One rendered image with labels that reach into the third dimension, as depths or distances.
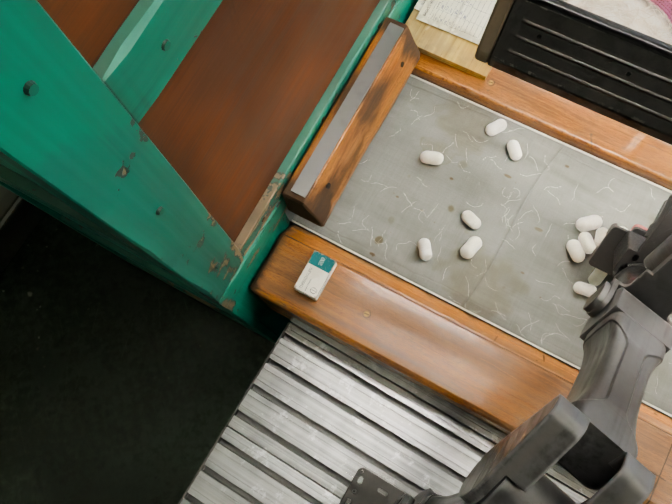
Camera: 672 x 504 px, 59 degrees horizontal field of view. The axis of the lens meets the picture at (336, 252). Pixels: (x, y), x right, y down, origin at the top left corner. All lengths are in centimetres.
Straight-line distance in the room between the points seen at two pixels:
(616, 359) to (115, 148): 46
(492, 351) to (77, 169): 60
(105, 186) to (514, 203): 63
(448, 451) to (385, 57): 56
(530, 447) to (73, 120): 40
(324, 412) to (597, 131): 58
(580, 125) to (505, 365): 37
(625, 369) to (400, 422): 40
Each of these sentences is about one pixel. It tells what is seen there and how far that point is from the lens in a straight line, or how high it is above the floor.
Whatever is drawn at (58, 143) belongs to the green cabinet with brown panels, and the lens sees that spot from 39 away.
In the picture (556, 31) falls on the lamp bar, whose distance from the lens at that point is 62.
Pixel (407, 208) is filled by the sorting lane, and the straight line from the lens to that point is 89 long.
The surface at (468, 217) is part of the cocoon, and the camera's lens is 88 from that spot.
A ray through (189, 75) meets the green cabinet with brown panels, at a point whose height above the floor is 117.
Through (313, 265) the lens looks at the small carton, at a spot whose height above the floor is 79.
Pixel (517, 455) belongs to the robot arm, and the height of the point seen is 108.
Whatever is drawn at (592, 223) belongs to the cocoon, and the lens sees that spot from 92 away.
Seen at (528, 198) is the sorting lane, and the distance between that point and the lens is 93.
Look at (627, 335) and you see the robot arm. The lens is 65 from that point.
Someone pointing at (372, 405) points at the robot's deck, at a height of 67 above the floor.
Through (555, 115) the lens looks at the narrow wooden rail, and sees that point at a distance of 96.
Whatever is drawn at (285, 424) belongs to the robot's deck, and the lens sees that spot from 92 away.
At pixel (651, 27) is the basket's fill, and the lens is 113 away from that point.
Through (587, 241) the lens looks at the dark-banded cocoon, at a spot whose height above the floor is 76.
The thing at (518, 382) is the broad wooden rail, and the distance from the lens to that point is 84.
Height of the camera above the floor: 158
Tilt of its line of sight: 75 degrees down
